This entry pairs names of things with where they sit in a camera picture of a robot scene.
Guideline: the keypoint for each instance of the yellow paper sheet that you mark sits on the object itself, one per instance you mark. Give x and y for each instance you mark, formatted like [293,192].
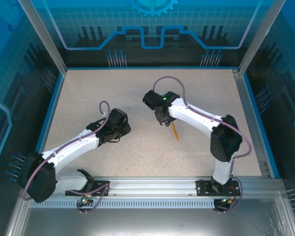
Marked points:
[175,134]

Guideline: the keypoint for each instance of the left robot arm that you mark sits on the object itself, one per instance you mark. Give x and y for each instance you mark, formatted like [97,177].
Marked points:
[68,150]

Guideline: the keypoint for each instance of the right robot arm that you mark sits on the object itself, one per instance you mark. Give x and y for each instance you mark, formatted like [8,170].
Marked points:
[199,118]

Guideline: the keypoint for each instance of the steel tray sheet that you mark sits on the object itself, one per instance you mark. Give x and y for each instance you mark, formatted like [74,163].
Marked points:
[150,223]

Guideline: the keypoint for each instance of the blue table edge strip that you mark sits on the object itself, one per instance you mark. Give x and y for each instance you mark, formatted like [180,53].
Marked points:
[48,125]
[260,123]
[150,68]

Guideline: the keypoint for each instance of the blue panel with gear print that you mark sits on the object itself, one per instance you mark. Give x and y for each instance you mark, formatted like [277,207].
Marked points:
[150,24]

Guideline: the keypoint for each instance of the long aluminium mounting rail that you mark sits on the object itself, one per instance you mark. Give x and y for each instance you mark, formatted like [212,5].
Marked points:
[150,186]

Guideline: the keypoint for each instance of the short aluminium side rail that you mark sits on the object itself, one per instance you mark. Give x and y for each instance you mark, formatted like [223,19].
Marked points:
[252,123]

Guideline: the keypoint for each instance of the aluminium enclosure post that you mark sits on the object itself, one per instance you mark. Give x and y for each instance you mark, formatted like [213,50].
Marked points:
[44,39]
[260,37]

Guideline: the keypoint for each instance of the blue printed enclosure panel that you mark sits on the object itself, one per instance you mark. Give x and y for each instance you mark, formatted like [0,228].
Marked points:
[5,73]
[290,73]

